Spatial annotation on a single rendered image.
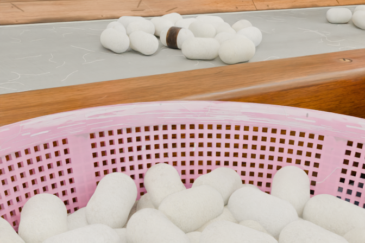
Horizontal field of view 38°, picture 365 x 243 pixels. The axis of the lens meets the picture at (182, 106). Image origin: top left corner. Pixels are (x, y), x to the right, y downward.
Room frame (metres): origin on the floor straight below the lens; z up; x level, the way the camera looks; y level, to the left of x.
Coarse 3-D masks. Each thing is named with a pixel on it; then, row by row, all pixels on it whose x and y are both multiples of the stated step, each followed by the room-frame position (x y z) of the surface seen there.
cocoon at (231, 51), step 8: (232, 40) 0.46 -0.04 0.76; (240, 40) 0.46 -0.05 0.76; (248, 40) 0.46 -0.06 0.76; (224, 48) 0.45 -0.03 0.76; (232, 48) 0.45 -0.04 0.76; (240, 48) 0.45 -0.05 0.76; (248, 48) 0.46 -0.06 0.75; (224, 56) 0.45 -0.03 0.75; (232, 56) 0.45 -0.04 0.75; (240, 56) 0.45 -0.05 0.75; (248, 56) 0.46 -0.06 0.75
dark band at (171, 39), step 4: (172, 28) 0.50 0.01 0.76; (176, 28) 0.50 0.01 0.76; (180, 28) 0.50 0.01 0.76; (168, 32) 0.50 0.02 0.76; (172, 32) 0.50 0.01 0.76; (176, 32) 0.50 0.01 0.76; (168, 36) 0.50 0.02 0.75; (172, 36) 0.50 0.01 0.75; (176, 36) 0.50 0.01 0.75; (168, 40) 0.50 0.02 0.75; (172, 40) 0.50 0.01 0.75; (176, 40) 0.50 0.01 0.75; (168, 44) 0.50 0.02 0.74; (172, 44) 0.50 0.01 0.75; (176, 44) 0.50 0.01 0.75; (176, 48) 0.50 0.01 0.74
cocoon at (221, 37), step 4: (224, 32) 0.50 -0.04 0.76; (216, 36) 0.49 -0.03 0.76; (220, 36) 0.49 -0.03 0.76; (224, 36) 0.49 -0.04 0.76; (228, 36) 0.49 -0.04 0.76; (232, 36) 0.49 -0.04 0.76; (236, 36) 0.49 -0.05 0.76; (240, 36) 0.48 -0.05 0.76; (244, 36) 0.49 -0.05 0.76; (220, 40) 0.49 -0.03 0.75; (224, 40) 0.49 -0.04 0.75; (220, 44) 0.49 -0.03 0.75
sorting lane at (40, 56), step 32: (0, 32) 0.54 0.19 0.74; (32, 32) 0.54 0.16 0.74; (64, 32) 0.55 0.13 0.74; (96, 32) 0.56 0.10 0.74; (288, 32) 0.63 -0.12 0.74; (320, 32) 0.64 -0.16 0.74; (352, 32) 0.65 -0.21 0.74; (0, 64) 0.41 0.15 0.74; (32, 64) 0.42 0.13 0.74; (64, 64) 0.42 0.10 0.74; (96, 64) 0.43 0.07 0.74; (128, 64) 0.44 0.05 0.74; (160, 64) 0.44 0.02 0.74; (192, 64) 0.45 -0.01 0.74; (224, 64) 0.45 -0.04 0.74
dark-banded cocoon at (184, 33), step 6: (162, 30) 0.51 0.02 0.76; (180, 30) 0.50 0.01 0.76; (186, 30) 0.50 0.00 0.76; (162, 36) 0.50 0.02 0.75; (180, 36) 0.49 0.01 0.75; (186, 36) 0.49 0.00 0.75; (192, 36) 0.50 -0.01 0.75; (162, 42) 0.51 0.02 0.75; (180, 42) 0.49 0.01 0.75; (180, 48) 0.50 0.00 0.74
